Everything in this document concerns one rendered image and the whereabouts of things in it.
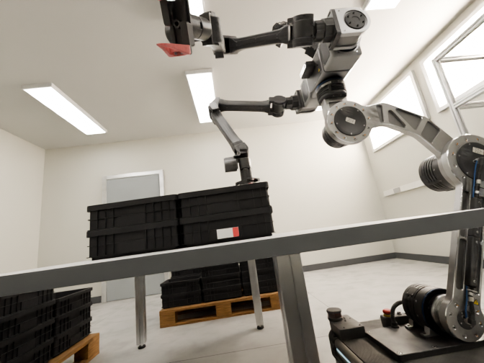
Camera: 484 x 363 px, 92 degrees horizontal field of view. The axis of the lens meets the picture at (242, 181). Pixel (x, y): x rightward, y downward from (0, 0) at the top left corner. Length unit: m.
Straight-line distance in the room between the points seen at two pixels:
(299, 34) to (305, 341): 0.97
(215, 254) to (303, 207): 3.92
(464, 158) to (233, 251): 1.05
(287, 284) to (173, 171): 4.04
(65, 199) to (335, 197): 4.87
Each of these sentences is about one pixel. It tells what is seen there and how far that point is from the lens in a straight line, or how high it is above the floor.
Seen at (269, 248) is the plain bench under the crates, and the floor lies 0.68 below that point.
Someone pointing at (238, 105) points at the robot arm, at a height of 1.46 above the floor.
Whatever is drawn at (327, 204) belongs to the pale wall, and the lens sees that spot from 4.56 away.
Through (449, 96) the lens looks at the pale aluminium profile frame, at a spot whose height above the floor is 1.61.
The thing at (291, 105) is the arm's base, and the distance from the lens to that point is 1.47.
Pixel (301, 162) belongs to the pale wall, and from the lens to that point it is 4.60.
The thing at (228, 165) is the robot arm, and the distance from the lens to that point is 1.07.
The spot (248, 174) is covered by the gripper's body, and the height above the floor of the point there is 0.98.
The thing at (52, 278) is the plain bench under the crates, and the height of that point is 0.68.
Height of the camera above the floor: 0.71
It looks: 13 degrees up
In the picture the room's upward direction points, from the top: 8 degrees counter-clockwise
